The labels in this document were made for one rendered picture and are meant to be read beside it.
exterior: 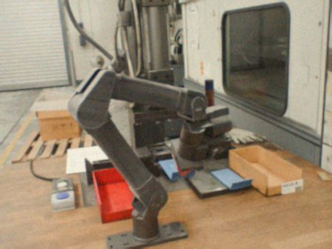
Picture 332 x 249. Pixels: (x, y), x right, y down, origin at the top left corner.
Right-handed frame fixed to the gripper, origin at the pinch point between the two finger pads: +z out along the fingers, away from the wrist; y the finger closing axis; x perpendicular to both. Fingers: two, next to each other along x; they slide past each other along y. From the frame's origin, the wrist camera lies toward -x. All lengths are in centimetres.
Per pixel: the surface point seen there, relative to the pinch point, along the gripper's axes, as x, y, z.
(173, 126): -97, 235, 233
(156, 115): 1.0, 26.0, 1.8
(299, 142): -62, 22, 23
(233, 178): -19.6, 2.2, 10.4
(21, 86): 151, 766, 571
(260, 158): -36.2, 12.0, 15.3
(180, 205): 0.7, -4.7, 9.6
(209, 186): -10.5, 0.4, 10.0
